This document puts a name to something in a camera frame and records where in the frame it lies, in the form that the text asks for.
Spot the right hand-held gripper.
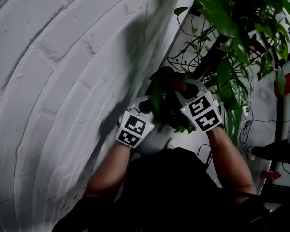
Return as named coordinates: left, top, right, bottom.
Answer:
left=175, top=79, right=225, bottom=133

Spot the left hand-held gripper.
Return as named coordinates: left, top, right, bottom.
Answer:
left=115, top=94, right=155, bottom=149

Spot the brown cleaning cloth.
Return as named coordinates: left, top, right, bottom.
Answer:
left=163, top=72, right=188, bottom=93

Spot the green potted plant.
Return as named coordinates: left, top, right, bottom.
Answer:
left=148, top=0, right=290, bottom=147

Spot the person's right forearm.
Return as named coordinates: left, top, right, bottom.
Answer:
left=206, top=127, right=257, bottom=196

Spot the person's left forearm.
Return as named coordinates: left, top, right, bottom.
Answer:
left=84, top=143, right=133, bottom=201

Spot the person's white shoe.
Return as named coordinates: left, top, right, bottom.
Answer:
left=164, top=137, right=176, bottom=151

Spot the person's black clothing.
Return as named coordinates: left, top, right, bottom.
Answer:
left=52, top=147, right=278, bottom=232

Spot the small red object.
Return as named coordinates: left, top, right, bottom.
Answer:
left=260, top=170, right=282, bottom=180

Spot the white cable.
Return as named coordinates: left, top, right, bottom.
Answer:
left=237, top=115, right=247, bottom=140

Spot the thin black cable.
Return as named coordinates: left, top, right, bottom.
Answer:
left=248, top=65, right=255, bottom=111

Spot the black charger cable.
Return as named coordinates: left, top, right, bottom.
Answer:
left=239, top=118, right=290, bottom=144

